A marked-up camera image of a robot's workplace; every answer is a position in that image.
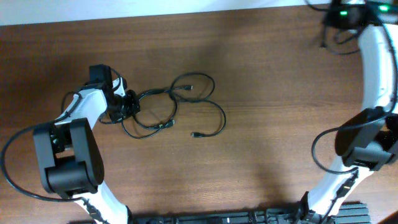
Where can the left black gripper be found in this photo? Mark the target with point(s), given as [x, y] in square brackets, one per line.
[132, 95]

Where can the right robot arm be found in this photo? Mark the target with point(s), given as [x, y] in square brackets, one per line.
[368, 141]

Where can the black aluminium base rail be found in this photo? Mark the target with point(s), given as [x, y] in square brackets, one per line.
[248, 217]

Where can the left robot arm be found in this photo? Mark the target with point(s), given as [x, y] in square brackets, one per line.
[70, 162]

